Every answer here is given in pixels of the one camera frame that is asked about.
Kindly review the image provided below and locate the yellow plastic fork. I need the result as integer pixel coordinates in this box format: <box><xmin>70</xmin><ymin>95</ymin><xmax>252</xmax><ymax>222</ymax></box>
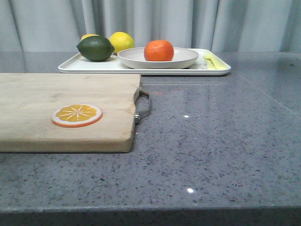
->
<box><xmin>203</xmin><ymin>52</ymin><xmax>227</xmax><ymax>70</ymax></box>

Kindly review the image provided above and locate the metal cutting board handle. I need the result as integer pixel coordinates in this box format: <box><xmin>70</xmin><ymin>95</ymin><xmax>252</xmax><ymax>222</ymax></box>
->
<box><xmin>134</xmin><ymin>90</ymin><xmax>151</xmax><ymax>125</ymax></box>

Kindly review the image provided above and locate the grey curtain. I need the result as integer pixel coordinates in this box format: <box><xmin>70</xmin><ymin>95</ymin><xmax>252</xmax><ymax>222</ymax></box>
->
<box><xmin>0</xmin><ymin>0</ymin><xmax>301</xmax><ymax>52</ymax></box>

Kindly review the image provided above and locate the dark green lime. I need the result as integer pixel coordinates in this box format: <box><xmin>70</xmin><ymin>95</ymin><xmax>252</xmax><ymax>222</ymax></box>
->
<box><xmin>77</xmin><ymin>36</ymin><xmax>115</xmax><ymax>62</ymax></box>

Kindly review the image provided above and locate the white rectangular tray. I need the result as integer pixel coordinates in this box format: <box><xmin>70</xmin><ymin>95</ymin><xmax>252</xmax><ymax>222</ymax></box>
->
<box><xmin>58</xmin><ymin>48</ymin><xmax>231</xmax><ymax>76</ymax></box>

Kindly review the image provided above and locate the yellow lemon behind lime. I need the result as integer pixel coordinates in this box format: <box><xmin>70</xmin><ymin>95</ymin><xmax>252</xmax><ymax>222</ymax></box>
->
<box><xmin>81</xmin><ymin>34</ymin><xmax>98</xmax><ymax>40</ymax></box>

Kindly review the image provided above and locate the beige round plate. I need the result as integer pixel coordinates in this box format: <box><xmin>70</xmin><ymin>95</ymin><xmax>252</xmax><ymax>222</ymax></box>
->
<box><xmin>118</xmin><ymin>47</ymin><xmax>199</xmax><ymax>69</ymax></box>

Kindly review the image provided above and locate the yellow lemon near tray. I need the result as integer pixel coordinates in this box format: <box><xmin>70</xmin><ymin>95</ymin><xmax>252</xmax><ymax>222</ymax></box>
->
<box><xmin>109</xmin><ymin>32</ymin><xmax>135</xmax><ymax>54</ymax></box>

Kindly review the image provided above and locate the wooden cutting board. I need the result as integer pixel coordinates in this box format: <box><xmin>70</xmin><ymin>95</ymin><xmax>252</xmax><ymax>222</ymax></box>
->
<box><xmin>0</xmin><ymin>73</ymin><xmax>141</xmax><ymax>153</ymax></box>

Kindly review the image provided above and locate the orange mandarin fruit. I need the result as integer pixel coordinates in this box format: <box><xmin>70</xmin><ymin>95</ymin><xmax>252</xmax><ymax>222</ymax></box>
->
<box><xmin>144</xmin><ymin>40</ymin><xmax>174</xmax><ymax>61</ymax></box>

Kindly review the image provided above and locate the orange slice toy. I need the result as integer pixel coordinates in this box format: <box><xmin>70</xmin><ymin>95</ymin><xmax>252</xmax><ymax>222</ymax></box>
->
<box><xmin>51</xmin><ymin>104</ymin><xmax>103</xmax><ymax>128</ymax></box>

